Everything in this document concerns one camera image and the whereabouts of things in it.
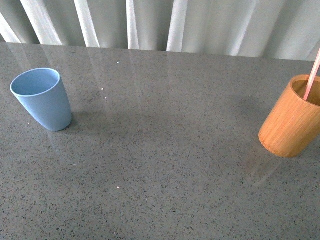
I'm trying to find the light blue plastic cup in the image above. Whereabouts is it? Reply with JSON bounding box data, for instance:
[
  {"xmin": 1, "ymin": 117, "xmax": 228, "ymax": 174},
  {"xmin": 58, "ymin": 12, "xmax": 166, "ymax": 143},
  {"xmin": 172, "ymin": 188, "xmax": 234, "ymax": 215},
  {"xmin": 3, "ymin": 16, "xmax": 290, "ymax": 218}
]
[{"xmin": 10, "ymin": 68, "xmax": 72, "ymax": 132}]

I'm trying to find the pink chopstick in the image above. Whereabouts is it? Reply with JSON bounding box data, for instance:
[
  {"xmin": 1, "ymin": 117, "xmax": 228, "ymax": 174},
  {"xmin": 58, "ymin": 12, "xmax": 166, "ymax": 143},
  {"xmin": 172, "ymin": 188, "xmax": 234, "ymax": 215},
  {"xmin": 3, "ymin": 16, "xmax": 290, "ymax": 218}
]
[{"xmin": 303, "ymin": 49, "xmax": 320, "ymax": 101}]

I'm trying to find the round bamboo chopstick holder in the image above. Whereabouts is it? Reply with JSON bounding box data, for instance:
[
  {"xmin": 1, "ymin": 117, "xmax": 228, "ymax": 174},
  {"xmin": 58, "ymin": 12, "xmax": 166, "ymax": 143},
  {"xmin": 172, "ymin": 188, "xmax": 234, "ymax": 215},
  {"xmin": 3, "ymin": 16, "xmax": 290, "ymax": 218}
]
[{"xmin": 258, "ymin": 75, "xmax": 320, "ymax": 158}]

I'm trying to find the white pleated curtain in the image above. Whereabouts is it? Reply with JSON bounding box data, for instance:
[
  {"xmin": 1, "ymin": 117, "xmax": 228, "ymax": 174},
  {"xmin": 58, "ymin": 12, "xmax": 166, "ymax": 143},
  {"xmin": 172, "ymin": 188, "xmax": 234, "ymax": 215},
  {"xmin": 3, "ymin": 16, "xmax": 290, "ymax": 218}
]
[{"xmin": 0, "ymin": 0, "xmax": 320, "ymax": 61}]

